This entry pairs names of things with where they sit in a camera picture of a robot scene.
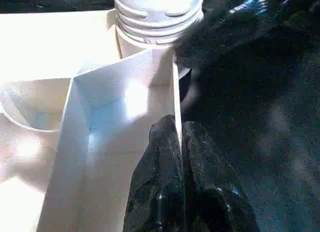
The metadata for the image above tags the white plastic table leg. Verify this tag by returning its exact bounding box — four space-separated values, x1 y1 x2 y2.
111 0 205 46

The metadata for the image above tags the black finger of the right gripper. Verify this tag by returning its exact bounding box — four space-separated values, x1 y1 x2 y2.
174 6 251 67

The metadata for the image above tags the white plastic table top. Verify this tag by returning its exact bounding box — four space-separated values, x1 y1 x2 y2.
0 10 193 232

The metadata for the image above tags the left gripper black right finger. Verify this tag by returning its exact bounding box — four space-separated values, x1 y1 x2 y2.
181 120 258 232

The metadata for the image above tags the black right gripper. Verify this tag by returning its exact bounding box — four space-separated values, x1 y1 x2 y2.
229 0 320 35

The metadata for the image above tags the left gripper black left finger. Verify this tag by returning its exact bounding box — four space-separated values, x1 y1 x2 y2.
124 114 186 232

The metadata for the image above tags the black shiny mat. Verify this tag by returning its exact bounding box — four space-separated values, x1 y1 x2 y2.
0 0 320 232

